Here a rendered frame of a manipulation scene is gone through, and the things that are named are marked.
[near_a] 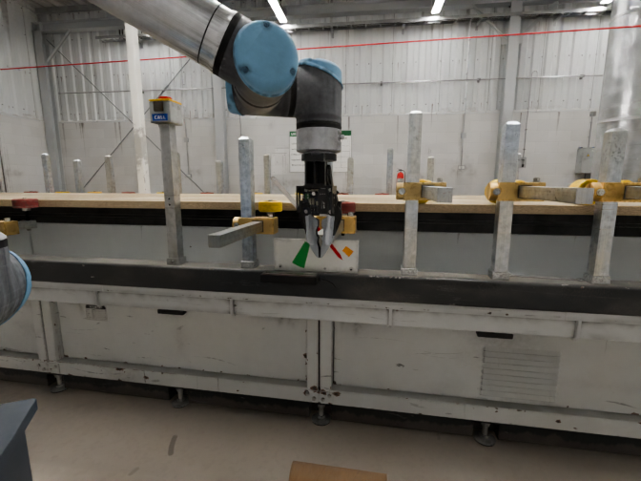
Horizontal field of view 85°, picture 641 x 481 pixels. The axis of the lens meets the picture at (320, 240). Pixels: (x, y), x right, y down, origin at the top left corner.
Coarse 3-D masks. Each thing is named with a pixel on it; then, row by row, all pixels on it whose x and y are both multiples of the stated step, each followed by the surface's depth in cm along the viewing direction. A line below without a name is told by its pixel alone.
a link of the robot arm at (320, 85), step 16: (304, 64) 64; (320, 64) 64; (336, 64) 65; (304, 80) 63; (320, 80) 64; (336, 80) 65; (304, 96) 64; (320, 96) 64; (336, 96) 66; (304, 112) 66; (320, 112) 65; (336, 112) 66
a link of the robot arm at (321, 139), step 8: (304, 128) 66; (312, 128) 65; (320, 128) 65; (328, 128) 66; (336, 128) 67; (304, 136) 66; (312, 136) 66; (320, 136) 65; (328, 136) 66; (336, 136) 67; (304, 144) 66; (312, 144) 66; (320, 144) 66; (328, 144) 66; (336, 144) 67; (304, 152) 69; (312, 152) 67; (320, 152) 67; (328, 152) 68; (336, 152) 69
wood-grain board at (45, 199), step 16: (160, 208) 132; (192, 208) 129; (208, 208) 128; (224, 208) 127; (256, 208) 125; (288, 208) 123; (368, 208) 118; (384, 208) 117; (400, 208) 116; (432, 208) 114; (448, 208) 113; (464, 208) 113; (480, 208) 112; (528, 208) 109; (544, 208) 108; (560, 208) 108; (576, 208) 107; (592, 208) 106; (624, 208) 105; (640, 208) 104
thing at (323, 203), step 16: (304, 160) 66; (320, 160) 65; (336, 160) 70; (304, 176) 66; (320, 176) 68; (304, 192) 68; (320, 192) 66; (336, 192) 71; (304, 208) 69; (320, 208) 67
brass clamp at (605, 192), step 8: (592, 184) 91; (600, 184) 91; (608, 184) 90; (616, 184) 89; (624, 184) 89; (632, 184) 89; (640, 184) 88; (600, 192) 90; (608, 192) 90; (616, 192) 90; (624, 192) 89; (600, 200) 91; (608, 200) 90; (616, 200) 90; (624, 200) 90; (632, 200) 89; (640, 200) 89
